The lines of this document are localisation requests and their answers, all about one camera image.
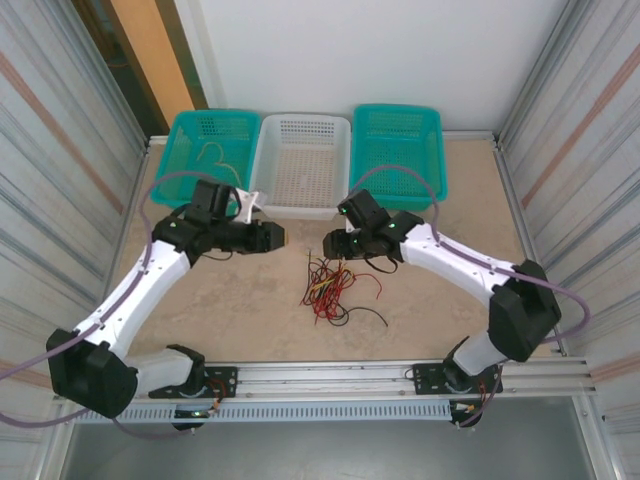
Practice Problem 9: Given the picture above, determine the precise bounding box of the yellow cable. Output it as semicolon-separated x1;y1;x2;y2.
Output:
308;272;352;295
197;142;246;186

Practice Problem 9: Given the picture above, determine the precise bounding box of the red cable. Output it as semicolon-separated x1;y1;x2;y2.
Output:
299;259;351;324
342;270;385;300
312;279;351;325

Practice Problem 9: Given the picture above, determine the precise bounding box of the white plastic basket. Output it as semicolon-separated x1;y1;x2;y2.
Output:
247;113;352;221

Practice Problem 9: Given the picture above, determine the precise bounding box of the teal plastic basket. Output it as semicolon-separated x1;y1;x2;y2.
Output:
150;109;262;217
348;103;449;212

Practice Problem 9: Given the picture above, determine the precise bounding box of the orange wooden door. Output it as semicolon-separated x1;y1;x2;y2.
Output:
72;0;209;136

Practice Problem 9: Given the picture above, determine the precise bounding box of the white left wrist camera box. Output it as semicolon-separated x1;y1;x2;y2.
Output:
230;187;265;224

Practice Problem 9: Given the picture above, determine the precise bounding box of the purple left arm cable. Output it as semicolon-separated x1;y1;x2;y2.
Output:
0;170;254;442

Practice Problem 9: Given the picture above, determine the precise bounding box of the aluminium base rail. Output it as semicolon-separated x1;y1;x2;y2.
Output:
54;357;599;402

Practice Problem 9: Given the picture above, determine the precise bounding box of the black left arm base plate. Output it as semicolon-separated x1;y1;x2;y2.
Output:
148;366;239;400

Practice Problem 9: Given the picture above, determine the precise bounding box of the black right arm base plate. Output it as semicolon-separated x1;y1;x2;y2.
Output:
412;361;504;397

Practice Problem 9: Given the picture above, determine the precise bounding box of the grey slotted cable duct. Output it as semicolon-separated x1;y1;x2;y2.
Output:
72;402;454;424

